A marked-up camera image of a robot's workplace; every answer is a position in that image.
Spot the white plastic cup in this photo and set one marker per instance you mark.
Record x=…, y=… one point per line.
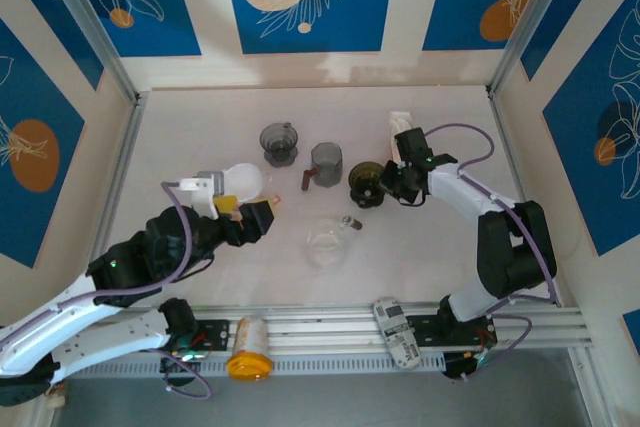
x=245, y=179

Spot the olive brown dripper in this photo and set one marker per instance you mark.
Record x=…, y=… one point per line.
x=365, y=179

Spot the orange coffee filter box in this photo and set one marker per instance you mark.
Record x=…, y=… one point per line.
x=400, y=113

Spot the smoke grey plastic dripper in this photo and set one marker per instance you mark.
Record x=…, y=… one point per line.
x=280, y=139

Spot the clear glass carafe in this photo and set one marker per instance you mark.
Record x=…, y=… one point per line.
x=325, y=247

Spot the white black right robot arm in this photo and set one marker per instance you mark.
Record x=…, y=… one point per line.
x=465, y=192

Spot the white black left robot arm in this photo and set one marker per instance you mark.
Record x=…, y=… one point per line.
x=115, y=337

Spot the jar with orange lid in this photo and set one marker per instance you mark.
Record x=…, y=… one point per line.
x=250, y=342

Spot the aluminium table side rail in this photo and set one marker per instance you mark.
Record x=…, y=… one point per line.
x=127, y=147
x=505, y=147

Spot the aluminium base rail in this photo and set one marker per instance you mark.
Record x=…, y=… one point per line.
x=325, y=327

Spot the aluminium frame post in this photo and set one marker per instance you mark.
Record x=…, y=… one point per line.
x=532, y=22
x=90, y=22

